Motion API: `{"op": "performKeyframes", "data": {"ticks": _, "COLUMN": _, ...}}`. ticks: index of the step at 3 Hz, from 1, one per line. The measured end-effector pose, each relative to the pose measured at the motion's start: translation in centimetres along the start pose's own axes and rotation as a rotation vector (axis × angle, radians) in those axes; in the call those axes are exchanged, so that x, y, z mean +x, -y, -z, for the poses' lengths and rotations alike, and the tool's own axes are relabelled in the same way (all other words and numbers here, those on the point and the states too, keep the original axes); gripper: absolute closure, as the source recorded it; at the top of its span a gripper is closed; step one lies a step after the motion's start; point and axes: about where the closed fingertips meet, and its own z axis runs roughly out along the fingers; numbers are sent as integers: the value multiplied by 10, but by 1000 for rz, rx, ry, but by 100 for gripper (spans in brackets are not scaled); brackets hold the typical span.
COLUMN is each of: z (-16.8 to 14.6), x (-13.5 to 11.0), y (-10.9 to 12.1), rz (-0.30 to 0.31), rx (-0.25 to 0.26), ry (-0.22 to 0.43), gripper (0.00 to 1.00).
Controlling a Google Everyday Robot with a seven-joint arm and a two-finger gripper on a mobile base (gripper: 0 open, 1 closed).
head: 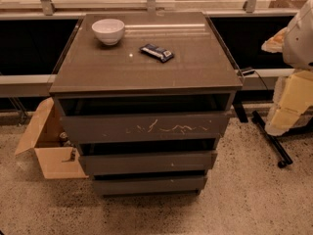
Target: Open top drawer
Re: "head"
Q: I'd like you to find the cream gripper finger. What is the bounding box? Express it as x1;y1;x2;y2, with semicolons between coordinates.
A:
261;27;287;53

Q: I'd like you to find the grey top drawer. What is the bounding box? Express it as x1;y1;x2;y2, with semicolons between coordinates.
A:
61;113;229;144

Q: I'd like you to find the grey drawer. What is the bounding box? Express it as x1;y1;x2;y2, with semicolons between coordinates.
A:
93;175;207;195
79;151;217;175
61;113;229;144

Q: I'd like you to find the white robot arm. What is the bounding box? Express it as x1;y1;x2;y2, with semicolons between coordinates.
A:
261;0;313;136

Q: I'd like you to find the grey drawer cabinet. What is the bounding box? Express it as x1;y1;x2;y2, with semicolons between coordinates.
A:
50;12;243;182

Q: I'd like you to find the grey bottom drawer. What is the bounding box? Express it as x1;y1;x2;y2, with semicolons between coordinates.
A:
93;175;207;195

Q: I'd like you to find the grey middle drawer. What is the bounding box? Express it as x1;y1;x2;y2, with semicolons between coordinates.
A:
79;151;217;175

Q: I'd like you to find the open cardboard box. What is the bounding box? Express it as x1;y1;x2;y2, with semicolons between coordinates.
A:
15;98;87;179

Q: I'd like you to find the black wheeled stand base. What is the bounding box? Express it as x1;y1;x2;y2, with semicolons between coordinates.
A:
251;111;313;168

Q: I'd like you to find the blue snack packet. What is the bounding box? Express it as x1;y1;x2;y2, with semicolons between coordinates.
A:
140;44;174;63

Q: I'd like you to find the white ceramic bowl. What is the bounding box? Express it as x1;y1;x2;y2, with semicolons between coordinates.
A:
92;19;125;45

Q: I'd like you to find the black power adapter with cable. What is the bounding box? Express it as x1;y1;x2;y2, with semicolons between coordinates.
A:
237;67;269;91

